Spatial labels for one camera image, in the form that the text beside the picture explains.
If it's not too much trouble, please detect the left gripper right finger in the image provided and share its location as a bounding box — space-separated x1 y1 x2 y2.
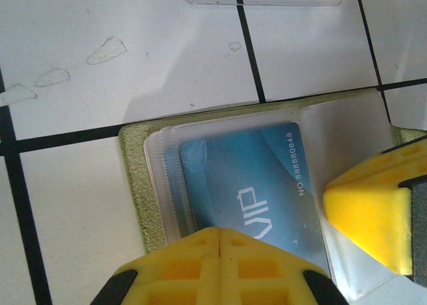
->
219 228 350 305

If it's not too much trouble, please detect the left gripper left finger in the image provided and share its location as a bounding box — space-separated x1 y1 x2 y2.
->
89 227 220 305

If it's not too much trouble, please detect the olive green card holder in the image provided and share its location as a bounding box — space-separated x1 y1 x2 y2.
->
118 87 427 305

